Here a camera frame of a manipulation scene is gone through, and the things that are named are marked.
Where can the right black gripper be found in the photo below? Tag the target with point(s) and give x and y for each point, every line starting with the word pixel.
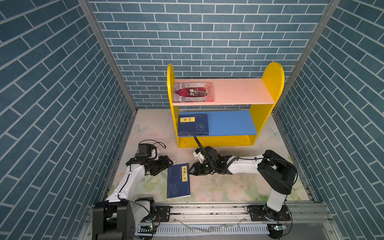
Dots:
pixel 196 169

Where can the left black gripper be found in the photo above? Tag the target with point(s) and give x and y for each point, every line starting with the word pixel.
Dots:
pixel 164 163

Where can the navy book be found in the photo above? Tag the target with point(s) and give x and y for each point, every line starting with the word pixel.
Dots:
pixel 178 183
pixel 193 125

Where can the Hamlet picture book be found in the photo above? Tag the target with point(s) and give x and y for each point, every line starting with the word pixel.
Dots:
pixel 193 92

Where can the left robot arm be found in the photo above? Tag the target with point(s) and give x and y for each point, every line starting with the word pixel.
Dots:
pixel 126 192

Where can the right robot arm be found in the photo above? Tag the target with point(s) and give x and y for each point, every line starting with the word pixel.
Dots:
pixel 280 174

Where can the yellow pink blue bookshelf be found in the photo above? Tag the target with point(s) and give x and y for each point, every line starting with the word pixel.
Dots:
pixel 240 109

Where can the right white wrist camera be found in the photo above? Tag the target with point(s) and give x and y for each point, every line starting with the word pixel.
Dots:
pixel 199 156

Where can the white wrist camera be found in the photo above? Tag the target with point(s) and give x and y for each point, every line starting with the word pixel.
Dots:
pixel 199 156
pixel 148 149

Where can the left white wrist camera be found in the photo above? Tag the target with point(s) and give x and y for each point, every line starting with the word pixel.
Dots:
pixel 148 149

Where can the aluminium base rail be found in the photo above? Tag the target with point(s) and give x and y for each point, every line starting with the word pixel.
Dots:
pixel 147 220

